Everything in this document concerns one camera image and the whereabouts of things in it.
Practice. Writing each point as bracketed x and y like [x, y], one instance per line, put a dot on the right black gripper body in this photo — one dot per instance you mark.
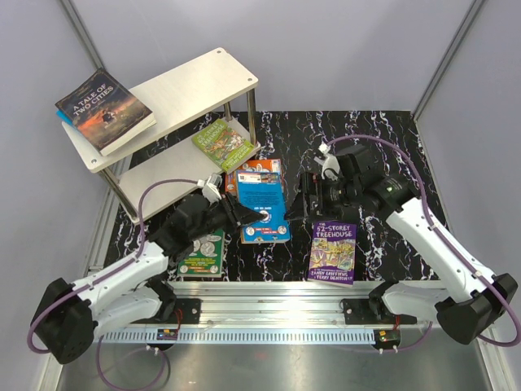
[332, 196]

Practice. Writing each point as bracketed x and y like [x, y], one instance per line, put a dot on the blue 91-storey treehouse book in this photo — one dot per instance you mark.
[65, 119]

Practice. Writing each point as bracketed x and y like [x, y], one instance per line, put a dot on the dark tale of two cities book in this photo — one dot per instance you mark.
[106, 113]

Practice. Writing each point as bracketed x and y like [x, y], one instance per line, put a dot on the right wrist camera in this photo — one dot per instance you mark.
[328, 162]

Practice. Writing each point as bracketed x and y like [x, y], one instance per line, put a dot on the white two-tier metal shelf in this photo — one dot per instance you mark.
[176, 97]

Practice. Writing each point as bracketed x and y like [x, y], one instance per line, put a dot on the orange paperback book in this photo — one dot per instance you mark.
[267, 165]

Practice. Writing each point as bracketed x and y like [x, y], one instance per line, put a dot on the purple 52-storey treehouse book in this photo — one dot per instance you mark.
[332, 253]

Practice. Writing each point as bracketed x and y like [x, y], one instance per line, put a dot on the light blue paperback book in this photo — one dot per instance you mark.
[262, 192]

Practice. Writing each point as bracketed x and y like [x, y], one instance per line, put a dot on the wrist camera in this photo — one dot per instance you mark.
[328, 162]
[210, 188]

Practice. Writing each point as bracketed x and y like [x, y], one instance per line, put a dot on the aluminium mounting rail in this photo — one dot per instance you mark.
[291, 304]

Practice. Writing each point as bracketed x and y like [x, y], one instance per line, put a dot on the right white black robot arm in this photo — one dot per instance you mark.
[473, 296]

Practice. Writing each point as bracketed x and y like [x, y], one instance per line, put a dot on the green 65-storey treehouse book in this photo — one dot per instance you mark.
[223, 145]

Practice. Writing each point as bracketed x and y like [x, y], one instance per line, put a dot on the dark green paperback book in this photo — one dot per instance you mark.
[206, 259]

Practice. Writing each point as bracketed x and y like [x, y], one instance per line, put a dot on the white slotted cable duct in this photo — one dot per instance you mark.
[230, 336]

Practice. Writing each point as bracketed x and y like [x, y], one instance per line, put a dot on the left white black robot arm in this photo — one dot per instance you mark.
[70, 316]

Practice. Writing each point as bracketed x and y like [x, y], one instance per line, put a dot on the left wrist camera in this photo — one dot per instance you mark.
[210, 188]

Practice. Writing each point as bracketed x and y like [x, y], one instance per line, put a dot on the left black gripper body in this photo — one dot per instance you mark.
[220, 217]

